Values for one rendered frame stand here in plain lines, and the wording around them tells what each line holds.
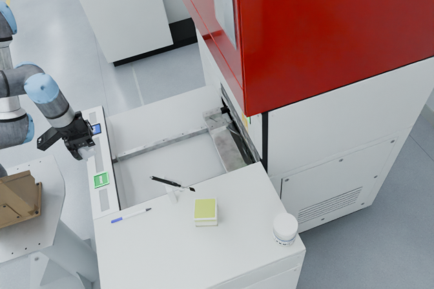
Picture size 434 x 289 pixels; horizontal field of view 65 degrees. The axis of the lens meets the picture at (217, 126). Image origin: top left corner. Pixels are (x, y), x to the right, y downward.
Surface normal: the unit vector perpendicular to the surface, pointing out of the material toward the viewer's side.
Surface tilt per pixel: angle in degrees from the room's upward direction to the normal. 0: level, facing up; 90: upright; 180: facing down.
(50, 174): 0
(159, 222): 0
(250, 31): 90
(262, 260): 0
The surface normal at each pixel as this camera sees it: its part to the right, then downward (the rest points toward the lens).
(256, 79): 0.32, 0.71
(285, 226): -0.11, -0.63
